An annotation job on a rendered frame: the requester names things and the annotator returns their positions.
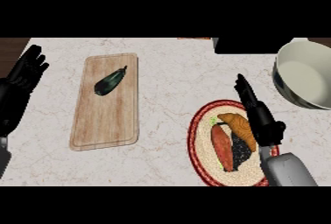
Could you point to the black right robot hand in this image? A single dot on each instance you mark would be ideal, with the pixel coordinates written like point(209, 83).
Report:
point(259, 116)

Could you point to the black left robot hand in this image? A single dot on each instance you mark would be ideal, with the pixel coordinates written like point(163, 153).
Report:
point(20, 84)

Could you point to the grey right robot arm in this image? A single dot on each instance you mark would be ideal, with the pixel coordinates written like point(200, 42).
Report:
point(284, 169)

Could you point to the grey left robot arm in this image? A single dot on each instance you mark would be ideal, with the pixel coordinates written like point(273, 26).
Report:
point(4, 157)

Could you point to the orange sweet potato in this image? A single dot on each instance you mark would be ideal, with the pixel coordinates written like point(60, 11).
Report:
point(240, 127)

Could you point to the round red-rimmed woven placemat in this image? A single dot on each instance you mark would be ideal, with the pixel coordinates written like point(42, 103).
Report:
point(208, 151)

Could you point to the white bowl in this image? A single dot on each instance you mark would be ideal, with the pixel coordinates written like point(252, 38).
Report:
point(304, 75)

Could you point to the red salmon fillet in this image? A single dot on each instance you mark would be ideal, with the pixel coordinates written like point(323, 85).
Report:
point(224, 148)

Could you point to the dark green eggplant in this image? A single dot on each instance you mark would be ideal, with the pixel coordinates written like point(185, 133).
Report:
point(109, 82)

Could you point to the wooden cutting board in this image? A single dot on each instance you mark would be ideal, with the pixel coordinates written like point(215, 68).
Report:
point(109, 102)

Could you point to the black appliance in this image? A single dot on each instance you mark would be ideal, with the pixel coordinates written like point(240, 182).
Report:
point(251, 45)

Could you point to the orange patterned object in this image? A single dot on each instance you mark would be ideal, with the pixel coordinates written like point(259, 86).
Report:
point(194, 38)

